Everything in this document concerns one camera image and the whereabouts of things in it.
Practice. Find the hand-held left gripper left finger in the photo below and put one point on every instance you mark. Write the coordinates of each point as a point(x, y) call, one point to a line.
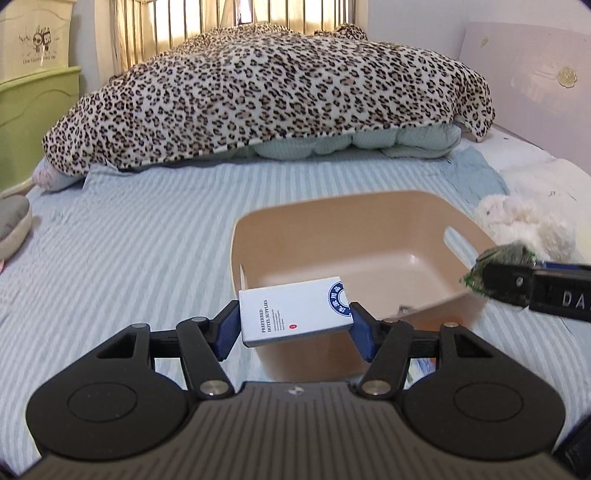
point(227, 331)

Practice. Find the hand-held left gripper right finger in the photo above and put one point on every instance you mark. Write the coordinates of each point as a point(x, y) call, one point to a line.
point(364, 335)

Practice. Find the leopard print blanket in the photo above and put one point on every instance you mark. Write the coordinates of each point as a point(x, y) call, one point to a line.
point(268, 87)

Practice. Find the white plush toy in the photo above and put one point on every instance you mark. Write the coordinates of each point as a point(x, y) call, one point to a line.
point(531, 221)

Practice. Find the beige curtain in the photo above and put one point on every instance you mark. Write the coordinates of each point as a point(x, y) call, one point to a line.
point(221, 23)

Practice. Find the white headboard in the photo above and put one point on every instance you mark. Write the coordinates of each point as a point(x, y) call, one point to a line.
point(531, 78)

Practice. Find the small white box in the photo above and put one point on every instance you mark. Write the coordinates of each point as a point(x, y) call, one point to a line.
point(295, 311)

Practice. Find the light green quilt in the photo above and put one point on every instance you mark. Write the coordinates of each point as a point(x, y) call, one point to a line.
point(360, 141)

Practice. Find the beige plastic basin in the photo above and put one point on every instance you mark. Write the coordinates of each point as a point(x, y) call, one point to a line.
point(364, 267)

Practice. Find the striped bed sheet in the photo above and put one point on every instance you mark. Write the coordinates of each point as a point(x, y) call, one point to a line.
point(129, 258)

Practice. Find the cream plastic storage drawer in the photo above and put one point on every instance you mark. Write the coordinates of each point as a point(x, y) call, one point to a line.
point(34, 37)

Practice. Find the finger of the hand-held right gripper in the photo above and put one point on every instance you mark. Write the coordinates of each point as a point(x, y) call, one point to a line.
point(531, 286)

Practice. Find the green packet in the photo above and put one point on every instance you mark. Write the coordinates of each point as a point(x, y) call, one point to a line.
point(501, 261)

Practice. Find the blue cloth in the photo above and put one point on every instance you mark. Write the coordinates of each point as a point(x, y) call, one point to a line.
point(475, 177)

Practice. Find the grey round cushion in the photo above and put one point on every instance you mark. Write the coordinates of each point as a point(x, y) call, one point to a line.
point(11, 224)

